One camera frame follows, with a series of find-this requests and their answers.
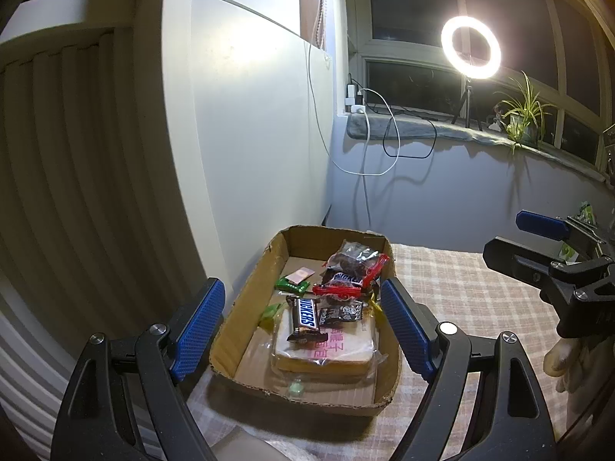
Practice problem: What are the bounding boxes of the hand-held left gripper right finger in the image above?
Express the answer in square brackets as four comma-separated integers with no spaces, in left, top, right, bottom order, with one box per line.
[379,277,558,461]

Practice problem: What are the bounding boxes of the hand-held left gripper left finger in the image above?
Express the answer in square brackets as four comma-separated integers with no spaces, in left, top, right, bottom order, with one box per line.
[50,277,226,461]

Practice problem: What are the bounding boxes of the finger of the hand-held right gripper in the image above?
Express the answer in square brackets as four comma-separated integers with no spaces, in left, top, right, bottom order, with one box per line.
[483,236,577,298]
[515,210,603,247]

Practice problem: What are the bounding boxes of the cardboard box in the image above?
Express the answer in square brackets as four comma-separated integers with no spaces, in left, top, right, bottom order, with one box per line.
[208,224,403,418]

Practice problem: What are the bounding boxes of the black small snack packet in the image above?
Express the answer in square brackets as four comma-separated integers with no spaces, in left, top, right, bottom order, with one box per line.
[318,300,367,327]

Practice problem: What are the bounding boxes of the bread packet pink label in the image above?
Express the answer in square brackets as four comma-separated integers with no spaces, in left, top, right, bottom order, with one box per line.
[270,305,389,385]

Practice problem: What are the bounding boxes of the clear dried fruit packet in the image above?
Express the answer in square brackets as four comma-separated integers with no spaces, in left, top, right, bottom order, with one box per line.
[311,276,380,303]
[323,239,391,285]

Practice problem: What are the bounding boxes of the dark candy wrapper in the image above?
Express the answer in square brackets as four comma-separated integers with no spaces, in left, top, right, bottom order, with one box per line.
[321,269,366,289]

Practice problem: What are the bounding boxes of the green snack packet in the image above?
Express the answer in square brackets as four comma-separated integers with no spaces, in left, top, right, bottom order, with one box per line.
[275,279,309,297]

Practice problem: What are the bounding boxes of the brown chocolate bar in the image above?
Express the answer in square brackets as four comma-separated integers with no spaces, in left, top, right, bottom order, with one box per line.
[286,296,322,344]

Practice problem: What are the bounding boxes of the person's right hand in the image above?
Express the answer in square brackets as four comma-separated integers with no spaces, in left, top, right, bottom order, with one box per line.
[543,336,594,395]

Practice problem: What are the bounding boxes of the green snack bag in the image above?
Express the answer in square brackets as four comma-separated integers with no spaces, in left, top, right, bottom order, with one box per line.
[560,202,597,265]

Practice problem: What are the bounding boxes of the plaid blanket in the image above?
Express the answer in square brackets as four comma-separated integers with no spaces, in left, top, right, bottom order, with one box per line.
[185,242,572,461]

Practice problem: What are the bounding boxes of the potted spider plant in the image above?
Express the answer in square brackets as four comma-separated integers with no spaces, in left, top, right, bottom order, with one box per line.
[494,71,560,154]

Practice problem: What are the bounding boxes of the black tripod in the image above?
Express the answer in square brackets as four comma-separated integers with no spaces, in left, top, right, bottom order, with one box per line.
[450,77,484,131]

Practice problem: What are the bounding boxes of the beige curtain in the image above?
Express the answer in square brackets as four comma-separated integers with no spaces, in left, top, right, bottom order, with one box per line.
[0,29,207,395]

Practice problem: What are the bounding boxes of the grey windowsill cloth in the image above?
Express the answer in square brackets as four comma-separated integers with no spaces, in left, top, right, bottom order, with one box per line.
[346,115,606,183]

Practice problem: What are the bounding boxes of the white cabinet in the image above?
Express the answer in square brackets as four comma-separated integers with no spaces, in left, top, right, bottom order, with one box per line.
[161,0,334,298]

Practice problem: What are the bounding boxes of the window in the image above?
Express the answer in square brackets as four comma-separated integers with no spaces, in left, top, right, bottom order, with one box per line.
[336,0,615,178]

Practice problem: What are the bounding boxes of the black cable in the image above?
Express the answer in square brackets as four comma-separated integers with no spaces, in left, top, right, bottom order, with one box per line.
[383,106,438,159]

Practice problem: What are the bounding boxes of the hanging white charging cable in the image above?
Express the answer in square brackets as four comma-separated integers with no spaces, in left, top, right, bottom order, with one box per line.
[361,110,373,238]

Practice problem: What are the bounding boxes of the ring light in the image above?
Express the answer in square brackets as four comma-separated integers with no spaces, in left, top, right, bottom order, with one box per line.
[440,15,503,80]

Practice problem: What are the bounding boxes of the white wall chargers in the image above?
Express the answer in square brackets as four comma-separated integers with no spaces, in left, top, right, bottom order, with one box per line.
[345,84,368,113]

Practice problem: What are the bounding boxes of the long white cable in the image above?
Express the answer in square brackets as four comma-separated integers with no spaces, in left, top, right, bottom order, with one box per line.
[305,38,402,177]

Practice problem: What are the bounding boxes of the white bead chain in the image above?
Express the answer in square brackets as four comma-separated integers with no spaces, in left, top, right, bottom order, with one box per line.
[312,0,332,51]

